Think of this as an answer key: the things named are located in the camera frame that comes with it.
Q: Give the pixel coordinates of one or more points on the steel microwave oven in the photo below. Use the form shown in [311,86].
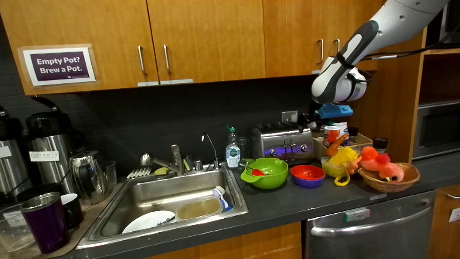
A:
[437,130]

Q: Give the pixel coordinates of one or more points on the red toy in bowl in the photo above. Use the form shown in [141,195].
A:
[258,173]

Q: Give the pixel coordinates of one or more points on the wooden tray box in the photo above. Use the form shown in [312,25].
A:
[357,143]

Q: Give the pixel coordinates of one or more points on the purple travel mug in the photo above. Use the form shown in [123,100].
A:
[45,218]

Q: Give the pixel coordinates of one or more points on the yellow plastic container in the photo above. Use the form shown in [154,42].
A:
[345,162]

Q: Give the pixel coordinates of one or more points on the steel coffee airpot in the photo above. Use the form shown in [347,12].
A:
[49,134]

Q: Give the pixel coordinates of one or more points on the red and blue bowl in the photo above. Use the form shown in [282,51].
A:
[307,176]

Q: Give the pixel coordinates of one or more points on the orange toy carrot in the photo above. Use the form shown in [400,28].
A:
[335,146]

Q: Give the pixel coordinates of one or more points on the chrome faucet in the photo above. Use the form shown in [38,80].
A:
[183,165]

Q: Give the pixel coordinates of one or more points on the wicker basket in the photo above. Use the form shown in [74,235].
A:
[390,185]

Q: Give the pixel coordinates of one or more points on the wall power outlet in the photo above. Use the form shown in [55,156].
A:
[289,116]

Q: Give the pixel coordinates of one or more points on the purple cabinet sign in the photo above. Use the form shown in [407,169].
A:
[59,67]

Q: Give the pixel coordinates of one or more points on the black mug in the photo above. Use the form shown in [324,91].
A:
[72,209]

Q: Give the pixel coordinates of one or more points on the dish soap bottle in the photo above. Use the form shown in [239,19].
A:
[232,150]

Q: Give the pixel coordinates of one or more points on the stainless dishwasher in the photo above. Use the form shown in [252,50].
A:
[391,229]

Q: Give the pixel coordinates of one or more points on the red pink toy food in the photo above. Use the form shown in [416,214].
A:
[371,160]

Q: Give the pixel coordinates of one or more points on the blue white dish brush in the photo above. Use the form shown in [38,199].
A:
[219,193]

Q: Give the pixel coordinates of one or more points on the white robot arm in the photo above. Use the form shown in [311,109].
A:
[396,22]

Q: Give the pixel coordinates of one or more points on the left steel airpot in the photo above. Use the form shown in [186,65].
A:
[13,170]

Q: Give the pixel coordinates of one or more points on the stainless steel sink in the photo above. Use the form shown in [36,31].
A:
[189,196]

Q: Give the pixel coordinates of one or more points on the silver toaster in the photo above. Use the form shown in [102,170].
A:
[282,140]

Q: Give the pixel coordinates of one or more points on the green plastic bowl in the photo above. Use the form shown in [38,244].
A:
[275,173]

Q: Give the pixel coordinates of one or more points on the white plate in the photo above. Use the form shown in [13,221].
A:
[148,221]

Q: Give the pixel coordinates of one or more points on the dark lidded jar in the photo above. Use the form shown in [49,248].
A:
[380,145]

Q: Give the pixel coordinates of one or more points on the white red canister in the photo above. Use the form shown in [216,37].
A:
[334,132]

